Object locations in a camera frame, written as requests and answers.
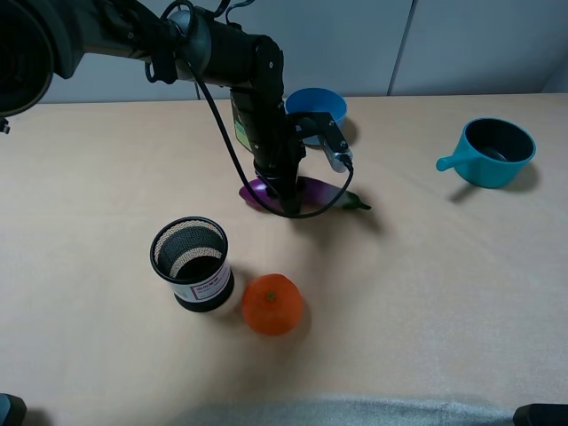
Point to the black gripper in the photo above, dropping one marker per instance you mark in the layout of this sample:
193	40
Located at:
269	134

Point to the purple toy eggplant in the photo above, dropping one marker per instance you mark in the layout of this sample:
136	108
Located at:
315	194

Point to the grey robot base front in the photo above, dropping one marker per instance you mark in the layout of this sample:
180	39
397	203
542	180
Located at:
345	411

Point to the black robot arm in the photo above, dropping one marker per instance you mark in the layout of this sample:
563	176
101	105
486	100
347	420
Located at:
43	39

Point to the blue bowl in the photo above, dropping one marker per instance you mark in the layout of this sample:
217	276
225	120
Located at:
318	100

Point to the orange fruit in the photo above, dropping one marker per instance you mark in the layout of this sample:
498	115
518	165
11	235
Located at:
272	305

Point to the black mesh pen cup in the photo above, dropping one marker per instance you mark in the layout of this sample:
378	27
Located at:
190	254

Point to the teal saucepan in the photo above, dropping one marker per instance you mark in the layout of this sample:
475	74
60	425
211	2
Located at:
490	153

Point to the dark block lower right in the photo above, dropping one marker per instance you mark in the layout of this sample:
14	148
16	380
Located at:
541	415

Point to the dark block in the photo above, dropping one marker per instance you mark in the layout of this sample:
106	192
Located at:
13	410
541	415

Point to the dark block lower left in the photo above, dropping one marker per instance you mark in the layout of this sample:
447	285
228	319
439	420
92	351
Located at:
13	410

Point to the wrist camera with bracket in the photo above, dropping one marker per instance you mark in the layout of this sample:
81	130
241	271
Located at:
324	128

